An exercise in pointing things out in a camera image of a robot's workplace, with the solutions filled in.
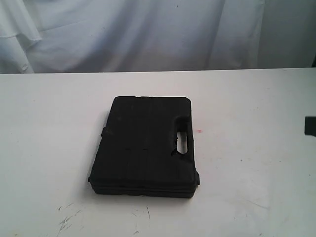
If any black plastic tool case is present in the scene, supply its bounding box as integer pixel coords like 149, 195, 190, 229
88, 96, 200, 198

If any white backdrop cloth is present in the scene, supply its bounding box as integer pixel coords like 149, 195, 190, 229
0, 0, 316, 74

